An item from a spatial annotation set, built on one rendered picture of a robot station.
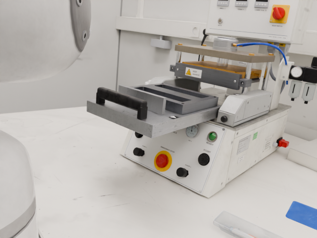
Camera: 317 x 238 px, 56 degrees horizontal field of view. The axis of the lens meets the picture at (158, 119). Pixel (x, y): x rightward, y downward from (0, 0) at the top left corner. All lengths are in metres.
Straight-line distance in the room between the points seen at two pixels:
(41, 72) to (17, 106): 2.09
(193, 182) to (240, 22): 0.60
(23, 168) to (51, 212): 0.46
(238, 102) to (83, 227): 0.49
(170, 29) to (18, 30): 1.79
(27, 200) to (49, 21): 0.15
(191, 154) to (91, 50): 1.73
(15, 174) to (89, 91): 2.23
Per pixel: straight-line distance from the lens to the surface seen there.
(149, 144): 0.91
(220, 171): 0.80
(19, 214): 0.27
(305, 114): 1.48
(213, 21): 1.18
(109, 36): 2.49
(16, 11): 0.19
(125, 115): 0.65
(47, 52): 0.21
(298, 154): 1.16
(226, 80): 0.89
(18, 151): 0.27
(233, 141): 0.81
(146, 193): 0.78
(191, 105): 0.71
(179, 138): 0.85
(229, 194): 0.84
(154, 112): 0.68
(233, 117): 0.79
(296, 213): 0.85
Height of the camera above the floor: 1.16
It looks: 17 degrees down
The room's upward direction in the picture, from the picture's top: 6 degrees clockwise
